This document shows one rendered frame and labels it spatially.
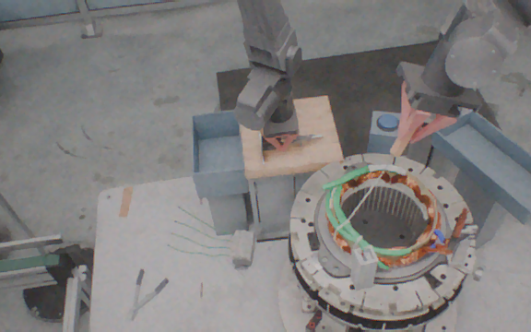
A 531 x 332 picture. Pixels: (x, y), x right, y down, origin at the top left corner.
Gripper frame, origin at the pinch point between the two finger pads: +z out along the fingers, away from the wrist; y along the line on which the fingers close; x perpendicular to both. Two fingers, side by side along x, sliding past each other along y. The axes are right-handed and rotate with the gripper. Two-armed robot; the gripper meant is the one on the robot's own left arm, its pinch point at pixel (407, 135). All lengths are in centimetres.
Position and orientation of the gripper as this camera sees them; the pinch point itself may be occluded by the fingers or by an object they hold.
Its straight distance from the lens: 76.3
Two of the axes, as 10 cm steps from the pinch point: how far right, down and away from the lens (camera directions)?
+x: -0.7, -7.0, 7.1
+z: -2.9, 6.9, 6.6
